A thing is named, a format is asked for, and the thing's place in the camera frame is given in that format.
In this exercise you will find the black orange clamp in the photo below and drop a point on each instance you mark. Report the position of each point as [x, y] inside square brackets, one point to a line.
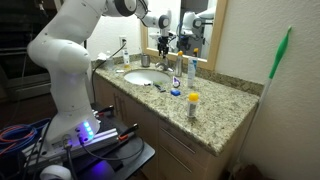
[105, 110]
[129, 131]

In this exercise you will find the aluminium mounting rail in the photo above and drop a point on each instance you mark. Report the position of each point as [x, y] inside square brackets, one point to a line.
[100, 138]

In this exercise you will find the chrome faucet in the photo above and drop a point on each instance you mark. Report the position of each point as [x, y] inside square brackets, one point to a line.
[164, 67]

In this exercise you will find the black robot cart platform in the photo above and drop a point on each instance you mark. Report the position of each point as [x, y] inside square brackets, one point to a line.
[126, 156]

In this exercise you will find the white wall outlet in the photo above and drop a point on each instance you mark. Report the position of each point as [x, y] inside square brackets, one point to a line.
[123, 41]

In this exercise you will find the green bottle with black pump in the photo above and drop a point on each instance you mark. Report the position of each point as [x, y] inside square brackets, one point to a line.
[158, 82]

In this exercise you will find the white bottle with yellow cap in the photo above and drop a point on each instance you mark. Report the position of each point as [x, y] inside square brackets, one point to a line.
[192, 106]

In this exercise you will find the grey metal cup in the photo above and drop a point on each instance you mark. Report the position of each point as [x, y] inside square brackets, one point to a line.
[145, 61]

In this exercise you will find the white round object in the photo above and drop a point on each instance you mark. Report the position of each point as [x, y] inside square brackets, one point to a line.
[55, 173]

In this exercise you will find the blue floss container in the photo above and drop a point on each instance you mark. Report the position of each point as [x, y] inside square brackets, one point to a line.
[175, 92]

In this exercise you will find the silver spray can yellow cap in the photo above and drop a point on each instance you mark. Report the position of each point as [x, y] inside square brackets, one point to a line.
[179, 65]

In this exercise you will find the tall white standing tube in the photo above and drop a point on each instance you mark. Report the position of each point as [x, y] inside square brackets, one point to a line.
[192, 71]

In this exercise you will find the wood framed wall mirror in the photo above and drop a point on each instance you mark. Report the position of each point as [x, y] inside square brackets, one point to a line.
[213, 40]

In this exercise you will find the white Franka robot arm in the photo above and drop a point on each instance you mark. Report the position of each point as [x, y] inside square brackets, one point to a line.
[66, 56]

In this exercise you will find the white contact lens case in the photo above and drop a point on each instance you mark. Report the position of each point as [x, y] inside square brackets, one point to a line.
[119, 71]

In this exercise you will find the clear plastic bottle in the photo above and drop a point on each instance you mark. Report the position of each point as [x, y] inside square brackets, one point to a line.
[110, 61]

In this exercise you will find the white oval sink basin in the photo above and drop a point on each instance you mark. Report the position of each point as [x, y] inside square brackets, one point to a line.
[146, 76]

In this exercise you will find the wooden vanity cabinet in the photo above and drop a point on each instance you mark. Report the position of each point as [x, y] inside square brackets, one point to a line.
[143, 123]

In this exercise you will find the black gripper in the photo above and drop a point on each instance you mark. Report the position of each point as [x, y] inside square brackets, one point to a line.
[163, 41]

